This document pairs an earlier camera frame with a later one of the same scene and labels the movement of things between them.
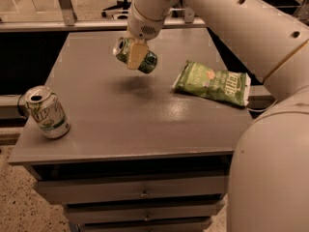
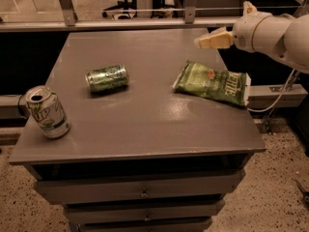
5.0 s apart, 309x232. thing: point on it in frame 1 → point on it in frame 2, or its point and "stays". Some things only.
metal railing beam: (87, 25) stays
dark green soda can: (122, 50) → (107, 78)
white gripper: (144, 24) → (245, 33)
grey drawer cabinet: (138, 155) stays
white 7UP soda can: (48, 112) stays
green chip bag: (230, 87) stays
